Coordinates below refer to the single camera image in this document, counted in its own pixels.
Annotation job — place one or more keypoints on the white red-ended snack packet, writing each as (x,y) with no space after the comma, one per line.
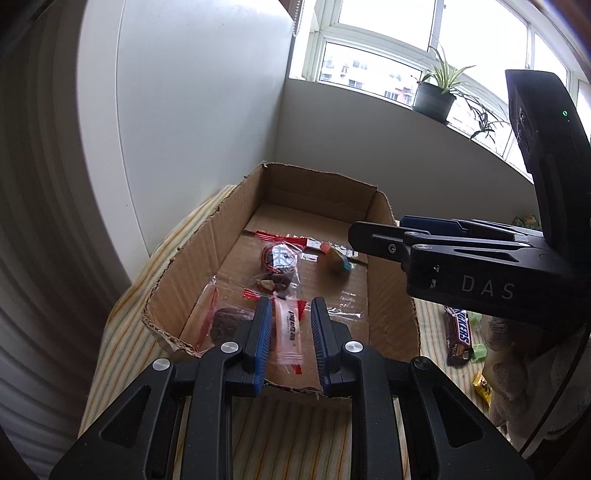
(288,327)

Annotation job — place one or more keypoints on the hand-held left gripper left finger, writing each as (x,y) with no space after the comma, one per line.
(263,332)

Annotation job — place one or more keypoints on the clear bag with red strip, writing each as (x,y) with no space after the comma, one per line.
(286,238)

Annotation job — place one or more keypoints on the striped blanket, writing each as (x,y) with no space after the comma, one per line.
(286,438)

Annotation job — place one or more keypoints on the white framed window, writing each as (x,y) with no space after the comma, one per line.
(323,36)

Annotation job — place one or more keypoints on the brown nut snack pieces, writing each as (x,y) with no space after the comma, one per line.
(272,282)

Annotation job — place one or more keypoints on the yellow candy packet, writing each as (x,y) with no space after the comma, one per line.
(482,387)

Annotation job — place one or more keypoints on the round red foil snack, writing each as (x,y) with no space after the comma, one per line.
(278,258)

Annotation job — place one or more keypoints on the person's right hand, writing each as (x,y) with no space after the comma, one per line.
(505,364)

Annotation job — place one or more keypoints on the brown chocolate bar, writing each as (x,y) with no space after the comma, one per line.
(459,332)

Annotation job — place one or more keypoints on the orange blue wrapped candy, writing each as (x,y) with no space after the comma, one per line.
(339,261)

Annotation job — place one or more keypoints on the green wrapped candy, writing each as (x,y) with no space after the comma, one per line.
(480,353)

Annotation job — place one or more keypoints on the potted spider plant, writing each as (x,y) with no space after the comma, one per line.
(434,101)

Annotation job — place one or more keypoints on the small white packet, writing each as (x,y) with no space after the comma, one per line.
(310,257)

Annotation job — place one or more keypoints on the green snack packet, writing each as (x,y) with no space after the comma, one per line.
(526,221)

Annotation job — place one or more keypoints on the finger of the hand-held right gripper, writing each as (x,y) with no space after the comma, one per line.
(429,225)
(374,240)

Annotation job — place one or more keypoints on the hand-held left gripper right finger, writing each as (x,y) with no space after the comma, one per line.
(318,337)

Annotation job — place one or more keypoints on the clear bag with dark cookie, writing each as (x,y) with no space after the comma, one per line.
(226,323)

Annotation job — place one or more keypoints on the brown cardboard box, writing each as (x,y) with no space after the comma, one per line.
(217,226)

